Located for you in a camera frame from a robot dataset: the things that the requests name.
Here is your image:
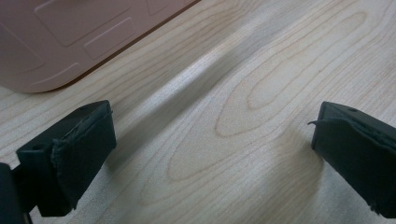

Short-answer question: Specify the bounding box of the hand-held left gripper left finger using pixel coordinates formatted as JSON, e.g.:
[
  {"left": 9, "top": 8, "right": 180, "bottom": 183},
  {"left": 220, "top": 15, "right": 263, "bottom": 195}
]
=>
[{"left": 16, "top": 99, "right": 118, "bottom": 217}]

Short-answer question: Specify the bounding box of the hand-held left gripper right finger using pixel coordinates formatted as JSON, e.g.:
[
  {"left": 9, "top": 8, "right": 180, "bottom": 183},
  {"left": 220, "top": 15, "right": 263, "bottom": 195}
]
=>
[{"left": 307, "top": 101, "right": 396, "bottom": 219}]

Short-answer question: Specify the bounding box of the pink plastic tray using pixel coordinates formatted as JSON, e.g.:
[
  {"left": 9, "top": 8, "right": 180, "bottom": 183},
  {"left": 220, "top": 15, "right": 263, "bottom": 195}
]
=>
[{"left": 0, "top": 0, "right": 202, "bottom": 94}]

